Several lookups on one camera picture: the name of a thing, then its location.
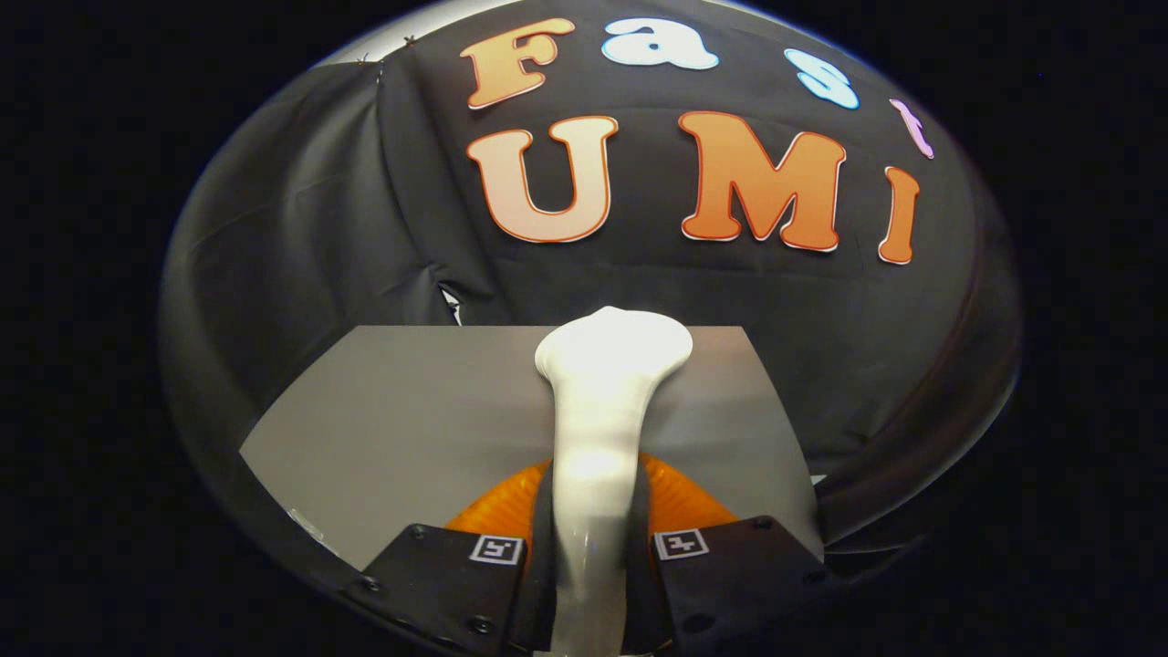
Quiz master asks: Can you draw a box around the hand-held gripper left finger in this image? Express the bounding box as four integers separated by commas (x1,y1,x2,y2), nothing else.
339,456,559,657

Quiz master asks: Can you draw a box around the white garment steamer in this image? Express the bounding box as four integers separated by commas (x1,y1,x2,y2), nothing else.
534,306,694,657

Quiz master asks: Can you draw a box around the grey drawer cabinet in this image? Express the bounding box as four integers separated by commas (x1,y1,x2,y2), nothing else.
239,324,824,571

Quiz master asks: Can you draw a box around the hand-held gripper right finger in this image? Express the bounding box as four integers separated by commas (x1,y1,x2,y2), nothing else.
623,454,831,657

